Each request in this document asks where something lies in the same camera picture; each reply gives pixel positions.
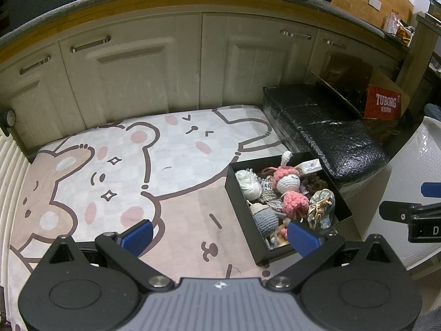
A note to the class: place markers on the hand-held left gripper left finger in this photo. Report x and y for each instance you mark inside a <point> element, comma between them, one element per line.
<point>137,237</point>

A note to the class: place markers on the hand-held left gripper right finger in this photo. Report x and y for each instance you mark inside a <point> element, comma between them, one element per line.
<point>304,239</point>

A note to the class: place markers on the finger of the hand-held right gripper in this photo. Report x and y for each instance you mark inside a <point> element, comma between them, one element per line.
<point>432,189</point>
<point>396,211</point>

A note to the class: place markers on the pale wooden block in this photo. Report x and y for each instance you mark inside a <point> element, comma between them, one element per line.
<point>282,231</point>

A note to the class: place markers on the blue floral satin pouch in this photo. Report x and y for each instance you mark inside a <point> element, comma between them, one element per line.
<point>320,207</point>

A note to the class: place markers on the pink crochet jellyfish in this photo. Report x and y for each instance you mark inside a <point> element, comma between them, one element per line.
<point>294,203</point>

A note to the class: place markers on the grey crochet doll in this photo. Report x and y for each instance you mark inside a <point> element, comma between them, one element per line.
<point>265,219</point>

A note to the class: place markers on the dark brown crochet piece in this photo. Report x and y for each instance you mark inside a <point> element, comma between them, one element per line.
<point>315,184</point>

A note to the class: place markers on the pink white crochet doll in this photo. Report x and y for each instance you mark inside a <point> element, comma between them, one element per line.
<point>287,181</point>

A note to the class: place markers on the black cardboard box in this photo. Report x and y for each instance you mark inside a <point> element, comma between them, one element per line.
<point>241,213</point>

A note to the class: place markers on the beige tissue pack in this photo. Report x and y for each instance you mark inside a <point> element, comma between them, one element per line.
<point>308,167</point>

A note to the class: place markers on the white yarn ball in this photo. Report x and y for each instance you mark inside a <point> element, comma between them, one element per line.
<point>248,184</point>

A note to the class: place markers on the cartoon bear printed blanket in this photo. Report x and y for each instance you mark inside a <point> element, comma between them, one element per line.
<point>172,144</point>

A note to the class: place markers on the red carton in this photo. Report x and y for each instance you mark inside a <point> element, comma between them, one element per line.
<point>382,103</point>

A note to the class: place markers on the black padded bench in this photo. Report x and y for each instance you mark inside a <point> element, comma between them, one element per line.
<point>320,134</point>

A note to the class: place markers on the brown cardboard box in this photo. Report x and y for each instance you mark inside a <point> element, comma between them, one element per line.
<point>386,82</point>

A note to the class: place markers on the white ribbed radiator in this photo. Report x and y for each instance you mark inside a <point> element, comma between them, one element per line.
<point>10,179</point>

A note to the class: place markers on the orange snack packet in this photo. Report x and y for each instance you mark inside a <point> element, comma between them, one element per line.
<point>405,32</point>

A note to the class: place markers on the white snack packet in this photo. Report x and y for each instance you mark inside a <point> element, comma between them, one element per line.
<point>391,22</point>

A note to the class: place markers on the wooden shelf frame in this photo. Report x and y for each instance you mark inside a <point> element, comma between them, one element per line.
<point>418,48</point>

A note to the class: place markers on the white wall socket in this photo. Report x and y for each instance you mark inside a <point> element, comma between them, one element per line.
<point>375,2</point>

